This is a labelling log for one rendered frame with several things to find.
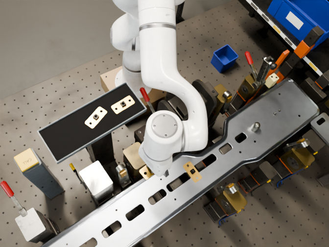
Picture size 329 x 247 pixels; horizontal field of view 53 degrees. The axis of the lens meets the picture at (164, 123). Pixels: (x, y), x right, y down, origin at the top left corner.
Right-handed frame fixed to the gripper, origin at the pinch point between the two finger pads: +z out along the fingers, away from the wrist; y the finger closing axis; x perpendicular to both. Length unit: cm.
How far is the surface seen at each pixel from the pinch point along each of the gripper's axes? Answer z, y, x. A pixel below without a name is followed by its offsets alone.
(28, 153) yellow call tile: 10.5, -31.4, -27.7
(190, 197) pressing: 26.0, 14.2, 9.7
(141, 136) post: 16.1, -14.2, 7.5
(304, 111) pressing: 25, 18, 75
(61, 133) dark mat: 10.3, -30.6, -15.1
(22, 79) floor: 126, -136, -3
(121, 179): 21.9, -7.1, -7.1
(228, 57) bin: 53, -32, 88
